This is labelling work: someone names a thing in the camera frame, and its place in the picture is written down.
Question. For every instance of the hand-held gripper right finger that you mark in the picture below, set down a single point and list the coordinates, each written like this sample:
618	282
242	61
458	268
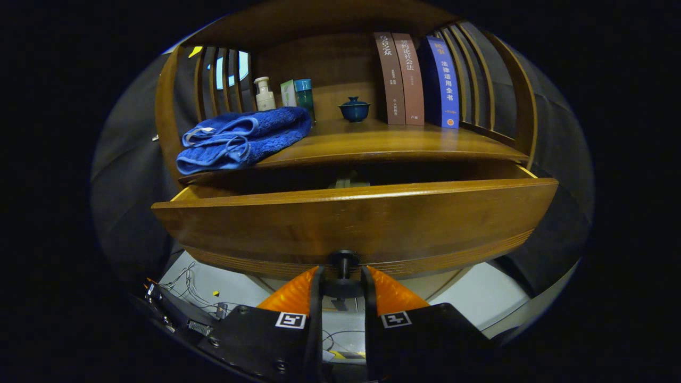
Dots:
415	346

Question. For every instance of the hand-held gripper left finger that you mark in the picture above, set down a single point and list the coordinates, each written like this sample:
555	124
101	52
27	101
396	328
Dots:
266	340

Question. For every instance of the wooden countertop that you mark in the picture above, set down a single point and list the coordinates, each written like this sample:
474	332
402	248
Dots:
383	143

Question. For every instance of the wooden cabinet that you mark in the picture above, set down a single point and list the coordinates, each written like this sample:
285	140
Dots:
330	69

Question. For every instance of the folded blue towel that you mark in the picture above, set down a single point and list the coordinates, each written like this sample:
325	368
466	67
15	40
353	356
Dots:
239	141

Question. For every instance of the white pump bottle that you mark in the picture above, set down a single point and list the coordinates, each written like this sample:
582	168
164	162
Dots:
265	98

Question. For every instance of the blue lidded teacup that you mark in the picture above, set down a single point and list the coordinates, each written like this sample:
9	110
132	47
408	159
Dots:
354	110

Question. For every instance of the teal bottle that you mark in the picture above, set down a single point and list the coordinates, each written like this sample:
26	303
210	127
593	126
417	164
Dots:
305	97

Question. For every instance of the white and green tube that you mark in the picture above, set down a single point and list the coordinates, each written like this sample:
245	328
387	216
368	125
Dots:
288	94

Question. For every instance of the blue book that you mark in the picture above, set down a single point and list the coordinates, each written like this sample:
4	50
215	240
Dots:
444	85

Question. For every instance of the reddish brown book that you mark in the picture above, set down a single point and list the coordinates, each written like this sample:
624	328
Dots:
411	80

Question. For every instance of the dark brown book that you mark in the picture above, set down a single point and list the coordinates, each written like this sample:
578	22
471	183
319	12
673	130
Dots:
390	80

